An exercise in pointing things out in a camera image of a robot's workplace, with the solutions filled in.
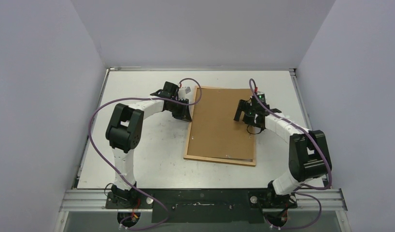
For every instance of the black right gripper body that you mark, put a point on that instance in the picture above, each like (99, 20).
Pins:
(244, 110)

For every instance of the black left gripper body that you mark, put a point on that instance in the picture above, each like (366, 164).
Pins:
(176, 109)

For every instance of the brown backing board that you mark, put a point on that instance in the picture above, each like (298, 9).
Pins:
(221, 125)

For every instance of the wooden picture frame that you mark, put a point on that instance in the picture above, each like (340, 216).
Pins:
(216, 161)

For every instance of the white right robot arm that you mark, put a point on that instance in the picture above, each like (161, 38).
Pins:
(308, 156)

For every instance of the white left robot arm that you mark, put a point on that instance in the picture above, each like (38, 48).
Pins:
(125, 128)

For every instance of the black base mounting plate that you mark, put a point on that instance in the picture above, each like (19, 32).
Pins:
(208, 205)

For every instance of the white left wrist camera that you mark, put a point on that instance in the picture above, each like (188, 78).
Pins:
(182, 93)

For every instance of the aluminium front rail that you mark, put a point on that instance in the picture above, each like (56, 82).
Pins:
(94, 200)

